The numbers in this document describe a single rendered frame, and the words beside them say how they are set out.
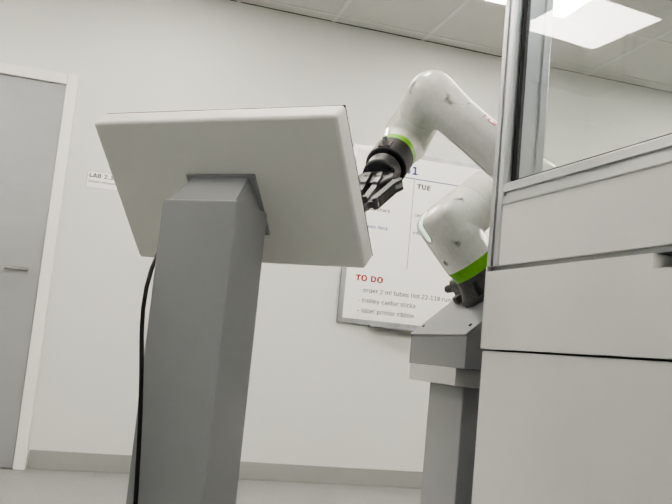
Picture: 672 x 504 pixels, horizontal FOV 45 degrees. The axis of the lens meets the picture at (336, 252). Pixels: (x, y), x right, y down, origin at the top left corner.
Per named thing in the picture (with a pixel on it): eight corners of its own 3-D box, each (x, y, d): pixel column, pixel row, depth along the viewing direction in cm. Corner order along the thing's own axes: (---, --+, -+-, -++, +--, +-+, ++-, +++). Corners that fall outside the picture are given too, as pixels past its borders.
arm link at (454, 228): (514, 243, 199) (470, 179, 198) (474, 278, 192) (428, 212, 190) (484, 255, 210) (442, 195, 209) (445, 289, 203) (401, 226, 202)
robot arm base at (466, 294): (437, 311, 216) (424, 293, 216) (477, 279, 221) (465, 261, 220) (482, 304, 191) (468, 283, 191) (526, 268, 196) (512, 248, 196)
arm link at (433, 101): (511, 215, 169) (534, 200, 177) (542, 175, 161) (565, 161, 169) (387, 106, 178) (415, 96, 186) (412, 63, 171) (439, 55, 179)
